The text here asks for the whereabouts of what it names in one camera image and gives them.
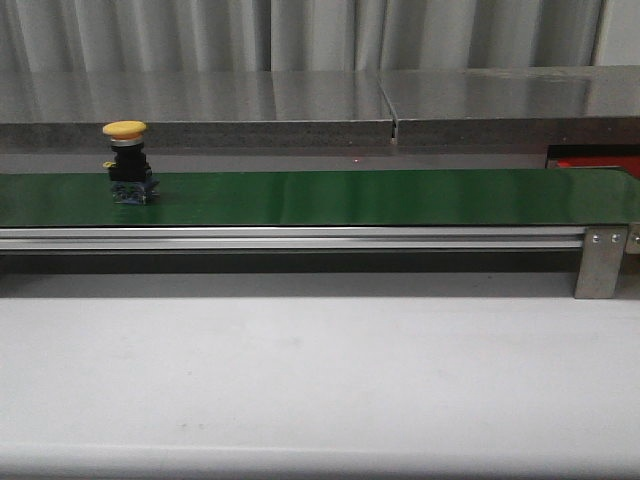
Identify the aluminium conveyor side rail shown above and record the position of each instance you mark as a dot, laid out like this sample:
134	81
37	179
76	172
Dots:
111	240

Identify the stainless steel table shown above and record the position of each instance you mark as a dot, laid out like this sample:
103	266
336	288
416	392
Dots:
520	106
66	111

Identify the grey pleated curtain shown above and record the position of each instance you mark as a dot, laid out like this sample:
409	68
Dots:
203	36

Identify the green conveyor belt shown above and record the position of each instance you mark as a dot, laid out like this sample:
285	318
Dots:
331	198

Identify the right stainless steel table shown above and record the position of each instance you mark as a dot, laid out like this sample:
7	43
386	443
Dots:
520	106

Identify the red bin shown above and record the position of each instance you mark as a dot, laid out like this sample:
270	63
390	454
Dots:
629	164

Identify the small steel end bracket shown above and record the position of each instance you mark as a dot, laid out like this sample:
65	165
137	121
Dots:
632	246

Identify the steel conveyor support bracket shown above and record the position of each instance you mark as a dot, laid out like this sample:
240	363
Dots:
602	255

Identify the left stainless steel table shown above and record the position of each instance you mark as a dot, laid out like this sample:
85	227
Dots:
66	111

